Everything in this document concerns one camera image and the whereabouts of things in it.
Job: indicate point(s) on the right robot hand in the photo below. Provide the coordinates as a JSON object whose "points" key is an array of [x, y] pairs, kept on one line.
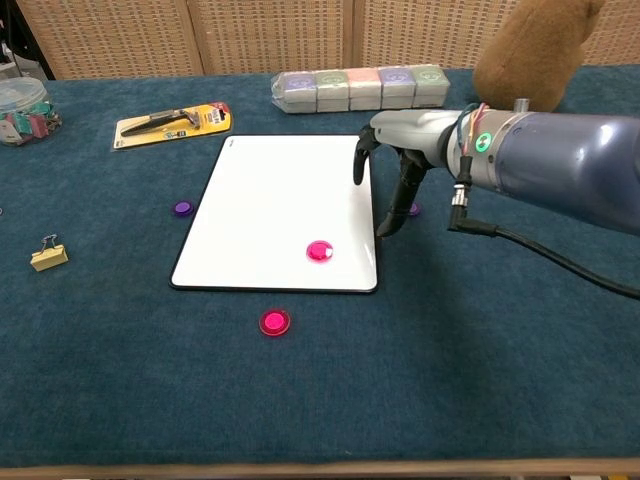
{"points": [[415, 135]]}

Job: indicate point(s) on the purple magnet with white mark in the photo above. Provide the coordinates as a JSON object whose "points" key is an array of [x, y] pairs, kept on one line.
{"points": [[416, 209]]}

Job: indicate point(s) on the pink magnet with white mark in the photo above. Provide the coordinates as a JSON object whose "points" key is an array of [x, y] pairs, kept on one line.
{"points": [[320, 251]]}

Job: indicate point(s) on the plain pink round magnet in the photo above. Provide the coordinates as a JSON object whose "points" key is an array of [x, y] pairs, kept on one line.
{"points": [[274, 322]]}

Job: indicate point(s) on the plain purple round magnet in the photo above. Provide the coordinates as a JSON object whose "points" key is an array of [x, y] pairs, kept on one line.
{"points": [[183, 208]]}

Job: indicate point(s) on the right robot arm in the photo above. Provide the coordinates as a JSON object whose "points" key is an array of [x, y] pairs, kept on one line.
{"points": [[575, 160]]}

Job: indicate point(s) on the white magnetic board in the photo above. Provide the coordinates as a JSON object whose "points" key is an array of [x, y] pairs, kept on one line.
{"points": [[280, 200]]}

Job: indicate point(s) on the wrapped pack of five boxes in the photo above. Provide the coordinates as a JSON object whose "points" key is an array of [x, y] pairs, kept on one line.
{"points": [[360, 90]]}

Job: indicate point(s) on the wicker folding screen panel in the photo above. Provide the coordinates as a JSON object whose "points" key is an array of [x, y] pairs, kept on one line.
{"points": [[110, 35], [425, 30], [275, 35]]}

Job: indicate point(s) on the brown plush toy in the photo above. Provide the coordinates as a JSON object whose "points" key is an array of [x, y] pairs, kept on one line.
{"points": [[530, 55]]}

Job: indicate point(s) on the razor in yellow blister pack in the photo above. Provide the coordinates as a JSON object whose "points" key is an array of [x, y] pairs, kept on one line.
{"points": [[200, 125]]}

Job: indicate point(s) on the teal felt table cover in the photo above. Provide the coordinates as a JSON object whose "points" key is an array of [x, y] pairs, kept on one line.
{"points": [[450, 350]]}

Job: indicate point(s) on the yellow binder clip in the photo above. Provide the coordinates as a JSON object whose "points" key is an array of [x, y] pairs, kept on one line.
{"points": [[50, 258]]}

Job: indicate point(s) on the black stand pole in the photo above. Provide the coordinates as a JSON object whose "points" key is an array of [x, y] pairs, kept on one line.
{"points": [[37, 55]]}

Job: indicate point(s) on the clear jar of binder clips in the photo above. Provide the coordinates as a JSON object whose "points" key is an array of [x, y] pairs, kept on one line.
{"points": [[22, 110]]}

